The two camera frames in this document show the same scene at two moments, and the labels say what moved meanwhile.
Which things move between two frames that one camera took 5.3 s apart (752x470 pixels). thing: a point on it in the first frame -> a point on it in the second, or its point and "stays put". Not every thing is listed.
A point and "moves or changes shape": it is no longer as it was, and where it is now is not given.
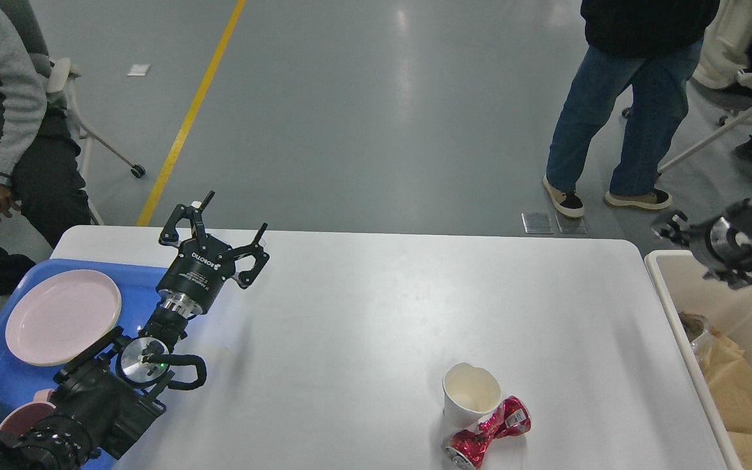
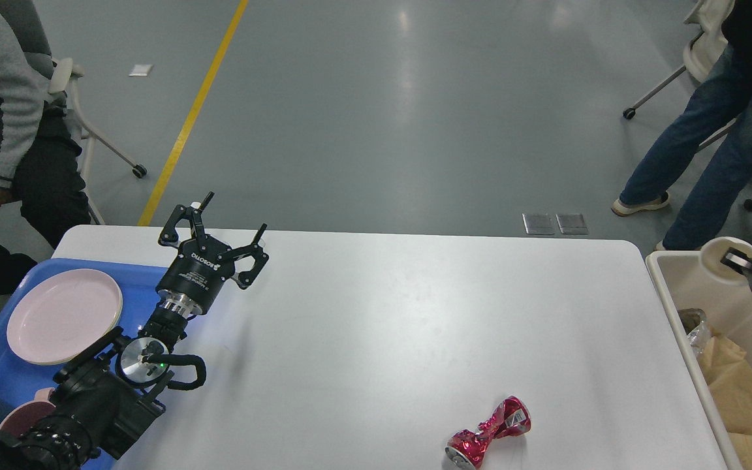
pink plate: (61, 316) stays put
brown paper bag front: (745, 405) stays put
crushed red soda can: (512, 418) stays put
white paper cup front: (469, 393) moves or changes shape
